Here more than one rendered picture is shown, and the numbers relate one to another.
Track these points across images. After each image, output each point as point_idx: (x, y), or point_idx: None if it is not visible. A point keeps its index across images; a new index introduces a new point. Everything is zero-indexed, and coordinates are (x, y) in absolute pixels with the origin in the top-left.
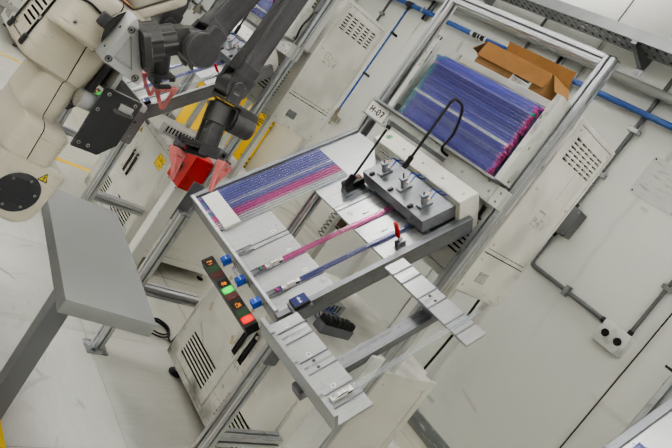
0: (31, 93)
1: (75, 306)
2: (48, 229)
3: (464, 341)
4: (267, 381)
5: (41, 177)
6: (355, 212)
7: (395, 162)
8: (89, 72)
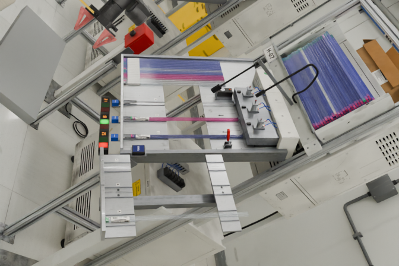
0: None
1: None
2: (7, 32)
3: (223, 228)
4: None
5: None
6: (214, 111)
7: (258, 91)
8: None
